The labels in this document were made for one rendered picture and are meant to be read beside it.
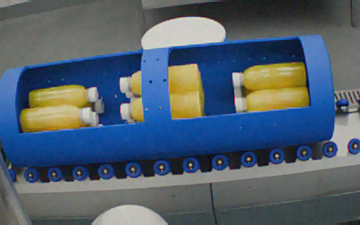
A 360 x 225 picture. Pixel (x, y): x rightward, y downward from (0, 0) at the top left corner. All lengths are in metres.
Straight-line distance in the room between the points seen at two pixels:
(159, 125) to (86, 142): 0.19
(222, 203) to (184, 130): 0.26
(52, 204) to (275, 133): 0.66
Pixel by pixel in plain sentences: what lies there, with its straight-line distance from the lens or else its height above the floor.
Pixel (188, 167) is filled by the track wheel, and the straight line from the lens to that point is 1.61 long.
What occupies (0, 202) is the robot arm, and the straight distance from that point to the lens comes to 0.82.
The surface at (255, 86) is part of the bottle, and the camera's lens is 1.63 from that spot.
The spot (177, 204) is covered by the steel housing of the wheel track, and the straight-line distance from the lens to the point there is 1.67.
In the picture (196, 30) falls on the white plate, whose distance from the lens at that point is 2.07.
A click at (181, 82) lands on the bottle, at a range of 1.56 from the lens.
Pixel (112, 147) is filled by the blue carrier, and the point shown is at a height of 1.07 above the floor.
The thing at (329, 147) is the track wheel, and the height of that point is 0.97.
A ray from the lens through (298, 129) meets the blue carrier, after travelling 1.52.
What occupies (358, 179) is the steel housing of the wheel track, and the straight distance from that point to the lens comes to 1.68.
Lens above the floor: 1.99
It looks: 35 degrees down
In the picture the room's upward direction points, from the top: 9 degrees counter-clockwise
